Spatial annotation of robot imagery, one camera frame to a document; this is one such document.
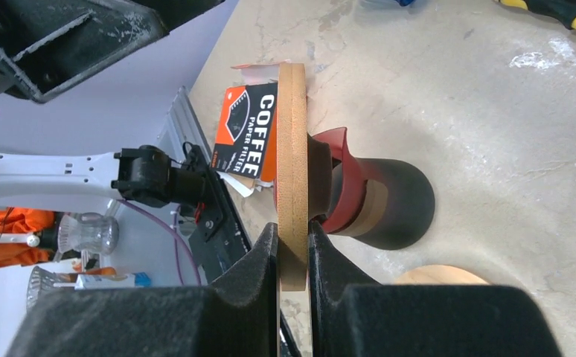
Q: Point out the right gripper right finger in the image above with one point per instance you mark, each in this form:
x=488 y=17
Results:
x=354 y=315

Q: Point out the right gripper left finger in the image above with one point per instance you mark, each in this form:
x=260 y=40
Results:
x=236 y=315

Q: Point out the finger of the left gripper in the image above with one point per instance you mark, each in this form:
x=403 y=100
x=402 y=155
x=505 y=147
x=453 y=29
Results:
x=49 y=47

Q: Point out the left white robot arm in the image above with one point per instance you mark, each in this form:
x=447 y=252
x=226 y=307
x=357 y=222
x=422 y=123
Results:
x=90 y=174

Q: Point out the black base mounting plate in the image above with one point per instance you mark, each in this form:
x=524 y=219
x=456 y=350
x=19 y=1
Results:
x=219 y=240

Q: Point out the clear glass jar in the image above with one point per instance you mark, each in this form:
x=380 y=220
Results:
x=89 y=232

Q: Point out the orange cloth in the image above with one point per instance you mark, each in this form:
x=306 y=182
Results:
x=16 y=226

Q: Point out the black yellow screwdriver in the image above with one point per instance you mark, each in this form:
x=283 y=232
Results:
x=564 y=11

